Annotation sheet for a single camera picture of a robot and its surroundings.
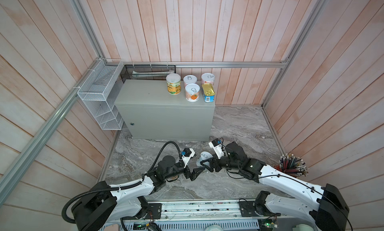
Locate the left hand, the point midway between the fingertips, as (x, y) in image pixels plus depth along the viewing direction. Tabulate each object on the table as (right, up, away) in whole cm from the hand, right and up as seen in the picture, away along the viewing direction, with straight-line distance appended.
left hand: (199, 164), depth 76 cm
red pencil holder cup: (+48, 0, +1) cm, 48 cm away
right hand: (+3, +2, +1) cm, 4 cm away
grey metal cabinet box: (-26, +27, +3) cm, 38 cm away
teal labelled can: (+2, +5, -1) cm, 5 cm away
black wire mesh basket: (-32, +53, +15) cm, 63 cm away
